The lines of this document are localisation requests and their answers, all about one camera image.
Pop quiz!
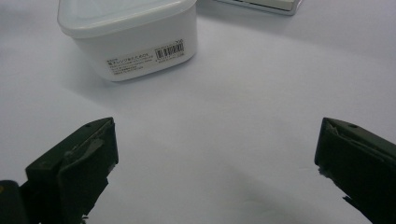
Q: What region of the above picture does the white plastic container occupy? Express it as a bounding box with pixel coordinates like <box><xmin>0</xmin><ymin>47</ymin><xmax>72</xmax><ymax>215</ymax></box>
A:
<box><xmin>57</xmin><ymin>0</ymin><xmax>199</xmax><ymax>82</ymax></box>

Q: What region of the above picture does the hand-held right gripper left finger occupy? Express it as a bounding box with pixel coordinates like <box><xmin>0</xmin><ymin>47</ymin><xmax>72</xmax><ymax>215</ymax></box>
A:
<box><xmin>20</xmin><ymin>117</ymin><xmax>120</xmax><ymax>224</ymax></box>

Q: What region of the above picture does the silver flat device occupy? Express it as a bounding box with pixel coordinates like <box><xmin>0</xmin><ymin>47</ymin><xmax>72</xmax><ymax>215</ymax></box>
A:
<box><xmin>213</xmin><ymin>0</ymin><xmax>304</xmax><ymax>16</ymax></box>

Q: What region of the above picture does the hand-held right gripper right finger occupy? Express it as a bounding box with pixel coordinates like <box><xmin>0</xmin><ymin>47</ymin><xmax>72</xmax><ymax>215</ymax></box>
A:
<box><xmin>314</xmin><ymin>117</ymin><xmax>396</xmax><ymax>224</ymax></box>

